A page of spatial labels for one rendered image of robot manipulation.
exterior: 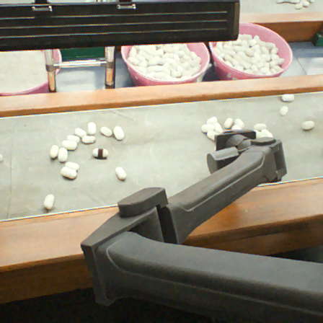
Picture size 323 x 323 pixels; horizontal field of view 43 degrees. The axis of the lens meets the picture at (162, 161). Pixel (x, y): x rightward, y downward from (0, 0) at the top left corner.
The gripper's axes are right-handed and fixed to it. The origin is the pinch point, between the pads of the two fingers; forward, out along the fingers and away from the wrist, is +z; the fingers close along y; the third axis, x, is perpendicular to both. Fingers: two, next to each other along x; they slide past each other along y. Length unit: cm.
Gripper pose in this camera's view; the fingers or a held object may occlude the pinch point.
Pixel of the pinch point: (220, 138)
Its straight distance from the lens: 106.0
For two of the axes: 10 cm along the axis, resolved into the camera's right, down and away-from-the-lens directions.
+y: -9.6, 1.2, -2.6
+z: -2.8, -2.6, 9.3
